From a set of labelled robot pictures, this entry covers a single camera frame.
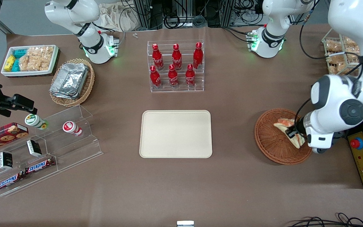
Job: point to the green lid yogurt bottle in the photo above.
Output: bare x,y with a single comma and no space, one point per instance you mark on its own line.
35,121

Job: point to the cream plastic serving tray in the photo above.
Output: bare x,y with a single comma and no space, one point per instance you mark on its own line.
175,134

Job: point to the clear acrylic bottle rack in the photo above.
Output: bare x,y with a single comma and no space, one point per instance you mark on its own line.
175,90

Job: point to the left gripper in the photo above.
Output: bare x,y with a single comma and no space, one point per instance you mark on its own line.
298,127

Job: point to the clear bag of rice crackers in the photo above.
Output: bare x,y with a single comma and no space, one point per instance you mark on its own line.
36,58

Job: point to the white rectangular snack tray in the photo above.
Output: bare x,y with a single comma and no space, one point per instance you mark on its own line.
27,73

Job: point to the Snickers chocolate bar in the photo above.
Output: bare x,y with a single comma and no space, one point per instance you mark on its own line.
39,165
9,182

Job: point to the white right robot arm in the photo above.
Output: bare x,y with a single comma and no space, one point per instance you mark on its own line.
90,41

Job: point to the round brown wicker basket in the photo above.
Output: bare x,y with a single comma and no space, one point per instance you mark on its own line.
269,148

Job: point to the red cola bottle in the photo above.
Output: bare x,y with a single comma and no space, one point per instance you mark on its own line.
155,78
190,76
173,77
157,58
177,58
198,56

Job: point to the small black carton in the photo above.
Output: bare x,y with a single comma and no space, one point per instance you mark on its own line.
34,148
5,160

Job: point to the oval light wicker basket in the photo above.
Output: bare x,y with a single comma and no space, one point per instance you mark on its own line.
88,83

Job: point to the red plaid cookie box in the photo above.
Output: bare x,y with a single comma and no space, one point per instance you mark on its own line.
2,135

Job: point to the packed bread in bag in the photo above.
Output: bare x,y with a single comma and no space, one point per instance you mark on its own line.
333,46
336,62
351,47

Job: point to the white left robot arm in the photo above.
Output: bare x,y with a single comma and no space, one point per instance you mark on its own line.
336,94

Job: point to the red lid yogurt bottle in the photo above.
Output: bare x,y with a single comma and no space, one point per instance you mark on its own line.
72,128

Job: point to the silver white device edge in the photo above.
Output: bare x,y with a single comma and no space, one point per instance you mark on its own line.
185,224

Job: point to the triangular sandwich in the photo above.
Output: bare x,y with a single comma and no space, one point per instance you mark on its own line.
281,124

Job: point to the yellow snack box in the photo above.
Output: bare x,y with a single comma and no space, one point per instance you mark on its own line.
9,63

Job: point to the crumpled white cloth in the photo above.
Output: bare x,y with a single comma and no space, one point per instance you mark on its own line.
118,17

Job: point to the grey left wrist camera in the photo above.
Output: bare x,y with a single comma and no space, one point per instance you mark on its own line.
319,150

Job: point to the clear acrylic stepped shelf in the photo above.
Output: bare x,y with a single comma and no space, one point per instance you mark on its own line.
74,148

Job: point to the teal snack box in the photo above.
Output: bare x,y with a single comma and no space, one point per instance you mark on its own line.
20,53
15,65

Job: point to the stacked aluminium foil trays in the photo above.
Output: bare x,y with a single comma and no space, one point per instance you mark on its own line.
69,80

